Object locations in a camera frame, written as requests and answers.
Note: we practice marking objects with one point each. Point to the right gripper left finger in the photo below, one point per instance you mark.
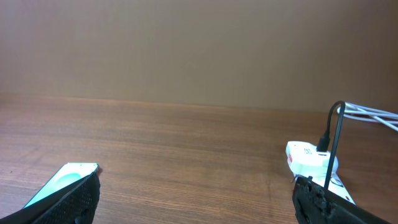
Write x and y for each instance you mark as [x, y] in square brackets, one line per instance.
[75, 203]

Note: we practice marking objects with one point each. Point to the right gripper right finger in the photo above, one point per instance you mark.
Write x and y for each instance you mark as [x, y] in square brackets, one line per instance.
[315, 204]

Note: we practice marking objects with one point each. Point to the Galaxy smartphone teal screen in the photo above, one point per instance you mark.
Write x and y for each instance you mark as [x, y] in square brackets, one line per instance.
[66, 175]

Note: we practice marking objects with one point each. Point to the white USB charger plug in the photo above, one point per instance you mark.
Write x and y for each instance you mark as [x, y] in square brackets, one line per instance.
[304, 159]

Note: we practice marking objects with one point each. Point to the white power strip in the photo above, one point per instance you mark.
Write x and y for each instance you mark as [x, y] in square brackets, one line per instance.
[335, 185]

